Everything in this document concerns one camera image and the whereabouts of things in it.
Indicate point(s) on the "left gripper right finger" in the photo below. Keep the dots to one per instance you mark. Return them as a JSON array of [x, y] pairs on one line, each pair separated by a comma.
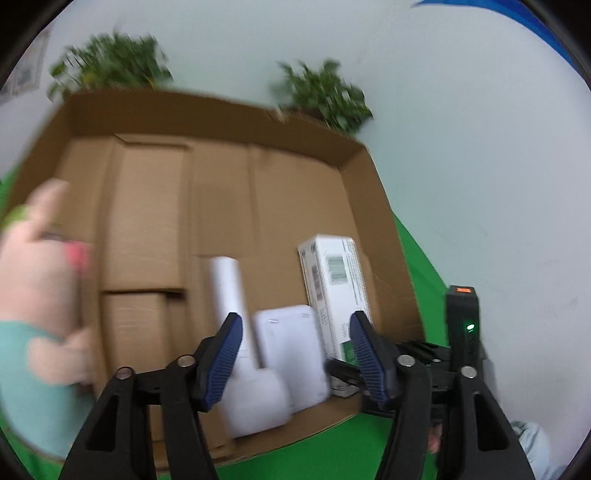
[[477, 441]]

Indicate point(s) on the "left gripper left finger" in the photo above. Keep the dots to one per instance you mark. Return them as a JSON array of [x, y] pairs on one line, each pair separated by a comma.
[[115, 441]]

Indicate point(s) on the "pink pig plush toy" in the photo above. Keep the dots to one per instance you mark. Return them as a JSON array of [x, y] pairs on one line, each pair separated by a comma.
[[45, 350]]

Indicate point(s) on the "narrow cardboard box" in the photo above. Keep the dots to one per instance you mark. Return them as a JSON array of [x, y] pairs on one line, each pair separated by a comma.
[[167, 206]]

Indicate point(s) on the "white green printed carton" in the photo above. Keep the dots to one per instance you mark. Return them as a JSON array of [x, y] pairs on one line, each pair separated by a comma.
[[333, 278]]

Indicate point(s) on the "white handheld lint remover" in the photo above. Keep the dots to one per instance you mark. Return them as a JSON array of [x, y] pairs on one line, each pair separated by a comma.
[[255, 398]]

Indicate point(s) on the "white plastic device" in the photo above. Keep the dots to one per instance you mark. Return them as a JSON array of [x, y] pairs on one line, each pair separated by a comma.
[[290, 344]]

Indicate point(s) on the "person's right hand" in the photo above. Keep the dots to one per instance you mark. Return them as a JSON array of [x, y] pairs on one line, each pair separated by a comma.
[[435, 437]]

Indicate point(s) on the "green tablecloth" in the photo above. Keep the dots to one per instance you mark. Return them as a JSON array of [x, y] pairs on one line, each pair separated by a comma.
[[352, 449]]

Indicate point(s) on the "large shallow cardboard tray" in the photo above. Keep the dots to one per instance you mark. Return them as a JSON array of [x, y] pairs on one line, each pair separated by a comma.
[[306, 181]]

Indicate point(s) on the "right potted green plant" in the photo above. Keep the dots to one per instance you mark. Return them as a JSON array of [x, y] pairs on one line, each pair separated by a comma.
[[324, 95]]

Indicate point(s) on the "potted green plant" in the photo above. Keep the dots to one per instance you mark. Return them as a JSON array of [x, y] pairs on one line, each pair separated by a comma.
[[324, 95], [115, 61]]

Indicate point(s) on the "left potted green plant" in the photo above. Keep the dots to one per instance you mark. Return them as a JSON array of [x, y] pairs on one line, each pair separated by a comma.
[[115, 61]]

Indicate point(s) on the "framed certificates on wall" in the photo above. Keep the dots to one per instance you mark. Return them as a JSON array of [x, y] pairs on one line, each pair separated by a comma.
[[26, 75]]

